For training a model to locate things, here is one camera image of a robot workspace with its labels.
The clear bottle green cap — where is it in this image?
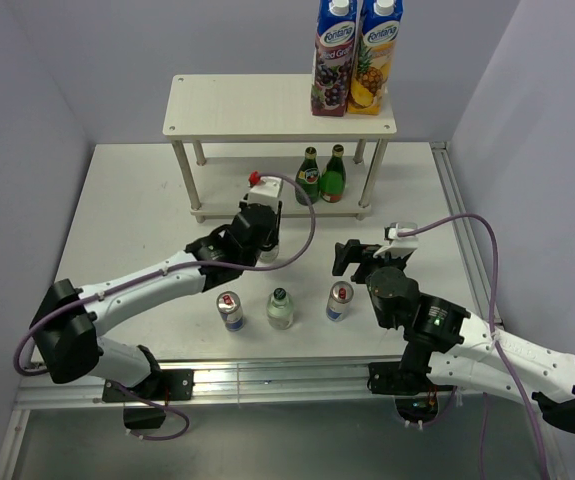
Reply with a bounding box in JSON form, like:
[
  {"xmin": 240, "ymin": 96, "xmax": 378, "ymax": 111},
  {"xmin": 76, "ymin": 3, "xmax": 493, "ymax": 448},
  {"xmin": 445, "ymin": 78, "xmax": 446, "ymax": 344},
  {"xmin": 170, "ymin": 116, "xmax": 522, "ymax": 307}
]
[
  {"xmin": 258, "ymin": 241, "xmax": 279, "ymax": 264},
  {"xmin": 266, "ymin": 287, "xmax": 294, "ymax": 330}
]

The green Perrier labelled bottle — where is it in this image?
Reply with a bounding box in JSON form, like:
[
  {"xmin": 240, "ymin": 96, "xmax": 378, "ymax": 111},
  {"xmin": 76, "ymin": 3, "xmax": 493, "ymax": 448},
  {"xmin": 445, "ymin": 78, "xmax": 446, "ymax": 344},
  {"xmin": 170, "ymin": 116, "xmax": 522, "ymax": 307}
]
[{"xmin": 295, "ymin": 147, "xmax": 320, "ymax": 205}]

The dark green gold-cap bottle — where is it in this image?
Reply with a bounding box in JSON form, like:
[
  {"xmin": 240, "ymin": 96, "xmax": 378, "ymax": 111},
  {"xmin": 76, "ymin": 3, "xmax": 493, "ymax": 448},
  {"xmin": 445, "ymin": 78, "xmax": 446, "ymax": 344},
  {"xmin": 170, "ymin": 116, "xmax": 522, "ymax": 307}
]
[{"xmin": 319, "ymin": 144, "xmax": 346, "ymax": 203}]

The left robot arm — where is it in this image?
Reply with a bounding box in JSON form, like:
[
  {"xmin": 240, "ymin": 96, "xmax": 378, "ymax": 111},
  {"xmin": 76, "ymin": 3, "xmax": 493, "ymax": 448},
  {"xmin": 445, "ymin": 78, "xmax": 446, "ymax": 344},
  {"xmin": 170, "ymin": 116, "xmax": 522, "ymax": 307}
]
[{"xmin": 33, "ymin": 201, "xmax": 282, "ymax": 399}]

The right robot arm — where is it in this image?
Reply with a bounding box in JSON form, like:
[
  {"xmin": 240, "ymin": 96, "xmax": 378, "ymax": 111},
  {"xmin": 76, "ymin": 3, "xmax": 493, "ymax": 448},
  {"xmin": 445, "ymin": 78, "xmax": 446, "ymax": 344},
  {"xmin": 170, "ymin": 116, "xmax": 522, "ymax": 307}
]
[{"xmin": 332, "ymin": 239, "xmax": 575, "ymax": 434}]

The beige two-tier shelf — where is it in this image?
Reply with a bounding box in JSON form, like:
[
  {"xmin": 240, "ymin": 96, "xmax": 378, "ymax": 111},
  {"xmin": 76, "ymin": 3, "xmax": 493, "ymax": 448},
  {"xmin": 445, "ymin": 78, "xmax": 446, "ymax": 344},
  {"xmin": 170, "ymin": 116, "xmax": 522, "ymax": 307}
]
[{"xmin": 162, "ymin": 74, "xmax": 397, "ymax": 222}]

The right silver blue can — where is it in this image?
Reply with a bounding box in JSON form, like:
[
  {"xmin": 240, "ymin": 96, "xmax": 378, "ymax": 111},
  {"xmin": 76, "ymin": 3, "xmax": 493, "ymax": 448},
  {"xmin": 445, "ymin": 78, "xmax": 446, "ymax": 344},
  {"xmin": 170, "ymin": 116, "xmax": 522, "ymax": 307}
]
[{"xmin": 325, "ymin": 281, "xmax": 354, "ymax": 322}]

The silver blue can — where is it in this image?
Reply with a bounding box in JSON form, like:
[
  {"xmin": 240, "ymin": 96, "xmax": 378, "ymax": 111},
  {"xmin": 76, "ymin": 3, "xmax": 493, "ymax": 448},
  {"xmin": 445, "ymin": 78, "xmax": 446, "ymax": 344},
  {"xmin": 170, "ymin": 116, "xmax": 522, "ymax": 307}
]
[
  {"xmin": 325, "ymin": 281, "xmax": 354, "ymax": 322},
  {"xmin": 216, "ymin": 291, "xmax": 244, "ymax": 332}
]

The left silver blue can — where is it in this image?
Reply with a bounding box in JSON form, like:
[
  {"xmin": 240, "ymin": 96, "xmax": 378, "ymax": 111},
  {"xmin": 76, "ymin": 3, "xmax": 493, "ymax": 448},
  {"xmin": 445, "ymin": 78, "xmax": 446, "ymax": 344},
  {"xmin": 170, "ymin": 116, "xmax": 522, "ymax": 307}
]
[{"xmin": 216, "ymin": 291, "xmax": 244, "ymax": 332}]

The clear bottle green cap front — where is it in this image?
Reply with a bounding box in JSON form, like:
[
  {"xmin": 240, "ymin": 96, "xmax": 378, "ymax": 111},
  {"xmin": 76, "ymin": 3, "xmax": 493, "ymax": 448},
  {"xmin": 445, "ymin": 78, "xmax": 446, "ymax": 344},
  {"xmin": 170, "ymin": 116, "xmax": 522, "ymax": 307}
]
[{"xmin": 266, "ymin": 287, "xmax": 294, "ymax": 330}]

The red grape juice carton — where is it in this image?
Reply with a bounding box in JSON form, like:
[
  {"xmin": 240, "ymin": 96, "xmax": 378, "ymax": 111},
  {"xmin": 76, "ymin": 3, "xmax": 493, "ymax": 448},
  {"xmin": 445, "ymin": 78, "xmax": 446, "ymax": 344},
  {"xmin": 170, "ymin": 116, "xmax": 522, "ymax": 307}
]
[{"xmin": 310, "ymin": 0, "xmax": 358, "ymax": 117}]

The pineapple juice carton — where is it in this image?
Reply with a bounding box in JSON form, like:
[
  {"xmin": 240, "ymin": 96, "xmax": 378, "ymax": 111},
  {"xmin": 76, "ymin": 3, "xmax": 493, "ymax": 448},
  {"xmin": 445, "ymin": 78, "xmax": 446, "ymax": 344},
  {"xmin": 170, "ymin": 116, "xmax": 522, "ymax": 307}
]
[{"xmin": 347, "ymin": 0, "xmax": 403, "ymax": 115}]

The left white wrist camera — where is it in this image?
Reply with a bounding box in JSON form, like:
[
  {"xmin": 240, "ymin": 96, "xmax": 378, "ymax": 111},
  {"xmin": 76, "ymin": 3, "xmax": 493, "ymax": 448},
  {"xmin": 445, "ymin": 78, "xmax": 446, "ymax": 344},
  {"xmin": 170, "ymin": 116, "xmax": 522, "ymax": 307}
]
[{"xmin": 241, "ymin": 171, "xmax": 283, "ymax": 213}]

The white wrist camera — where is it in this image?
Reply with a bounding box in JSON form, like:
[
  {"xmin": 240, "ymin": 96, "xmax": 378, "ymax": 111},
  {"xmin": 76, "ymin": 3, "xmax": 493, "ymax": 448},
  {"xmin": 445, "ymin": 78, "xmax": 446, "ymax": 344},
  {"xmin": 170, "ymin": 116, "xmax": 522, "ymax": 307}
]
[
  {"xmin": 241, "ymin": 171, "xmax": 283, "ymax": 213},
  {"xmin": 373, "ymin": 222, "xmax": 419, "ymax": 259}
]

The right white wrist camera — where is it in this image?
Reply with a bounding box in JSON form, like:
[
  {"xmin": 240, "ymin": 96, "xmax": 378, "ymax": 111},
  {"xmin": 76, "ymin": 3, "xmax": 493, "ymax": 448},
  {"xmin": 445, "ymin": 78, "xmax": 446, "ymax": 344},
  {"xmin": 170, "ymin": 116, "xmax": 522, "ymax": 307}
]
[{"xmin": 373, "ymin": 222, "xmax": 419, "ymax": 259}]

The aluminium rail frame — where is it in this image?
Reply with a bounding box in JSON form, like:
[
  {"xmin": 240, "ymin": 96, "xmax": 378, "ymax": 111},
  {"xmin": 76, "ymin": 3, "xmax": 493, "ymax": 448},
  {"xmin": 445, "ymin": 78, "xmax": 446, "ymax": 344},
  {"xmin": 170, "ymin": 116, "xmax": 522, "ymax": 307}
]
[{"xmin": 0, "ymin": 141, "xmax": 568, "ymax": 480}]

